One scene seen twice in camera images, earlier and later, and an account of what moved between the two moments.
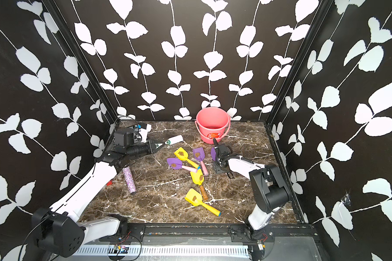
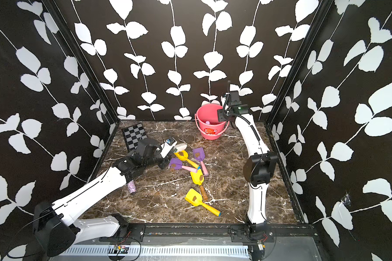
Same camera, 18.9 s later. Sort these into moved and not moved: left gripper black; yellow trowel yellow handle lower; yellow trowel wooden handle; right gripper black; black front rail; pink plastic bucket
Moved: left gripper black; right gripper black
Not moved: yellow trowel wooden handle; yellow trowel yellow handle lower; pink plastic bucket; black front rail
